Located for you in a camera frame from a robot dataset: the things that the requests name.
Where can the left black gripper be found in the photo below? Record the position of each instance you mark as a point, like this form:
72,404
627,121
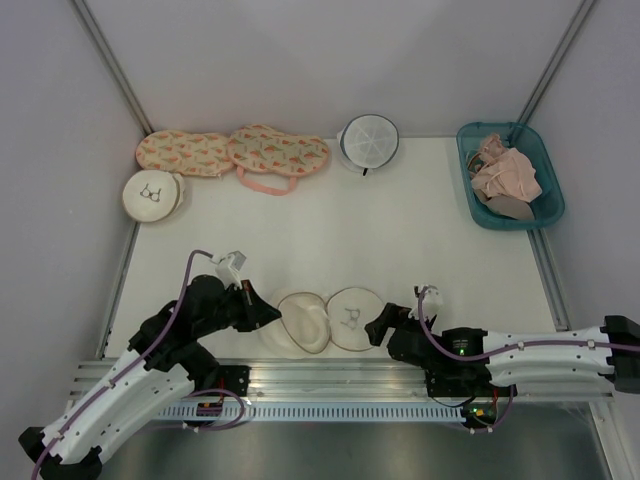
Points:
256,312

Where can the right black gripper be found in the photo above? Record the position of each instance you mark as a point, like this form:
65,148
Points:
394,316

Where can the beige round laundry bag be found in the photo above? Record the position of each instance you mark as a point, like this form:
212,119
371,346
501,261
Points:
312,325

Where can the light pink bra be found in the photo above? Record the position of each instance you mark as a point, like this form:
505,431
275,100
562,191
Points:
510,174

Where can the pink lace bra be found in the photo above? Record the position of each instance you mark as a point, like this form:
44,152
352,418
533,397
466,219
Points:
489,150

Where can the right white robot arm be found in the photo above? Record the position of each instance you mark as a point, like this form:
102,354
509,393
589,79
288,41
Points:
472,362

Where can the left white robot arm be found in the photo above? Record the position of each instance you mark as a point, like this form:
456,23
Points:
163,363

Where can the beige bra in bin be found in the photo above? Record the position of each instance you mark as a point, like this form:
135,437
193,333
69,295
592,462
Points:
509,207

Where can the beige glasses-print laundry bag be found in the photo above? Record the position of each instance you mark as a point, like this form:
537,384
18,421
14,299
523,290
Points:
151,196

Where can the floral bra bag left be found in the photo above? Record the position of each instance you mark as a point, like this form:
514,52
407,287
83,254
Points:
187,154

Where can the white mesh laundry bag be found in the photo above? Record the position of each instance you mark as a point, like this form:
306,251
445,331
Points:
368,142

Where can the teal plastic bin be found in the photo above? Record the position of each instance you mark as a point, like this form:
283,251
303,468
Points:
547,208

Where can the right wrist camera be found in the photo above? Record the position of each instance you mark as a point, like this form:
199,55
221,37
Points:
432,301

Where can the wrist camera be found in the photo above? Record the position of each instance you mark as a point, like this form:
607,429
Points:
227,268
432,301

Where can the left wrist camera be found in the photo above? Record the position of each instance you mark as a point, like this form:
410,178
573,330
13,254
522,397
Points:
227,268

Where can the aluminium mounting rail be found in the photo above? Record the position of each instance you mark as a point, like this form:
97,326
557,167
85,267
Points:
367,380

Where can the white slotted cable duct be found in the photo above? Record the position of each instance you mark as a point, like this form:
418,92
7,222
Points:
315,412

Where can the floral bra bag pink handle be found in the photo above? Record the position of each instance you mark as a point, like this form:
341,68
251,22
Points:
262,150

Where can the left frame post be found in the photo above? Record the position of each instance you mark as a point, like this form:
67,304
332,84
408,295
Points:
101,44

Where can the frame post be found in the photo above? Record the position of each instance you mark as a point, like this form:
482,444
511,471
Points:
576,25
101,44

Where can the right frame post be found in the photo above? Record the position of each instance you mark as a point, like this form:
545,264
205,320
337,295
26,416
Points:
576,25

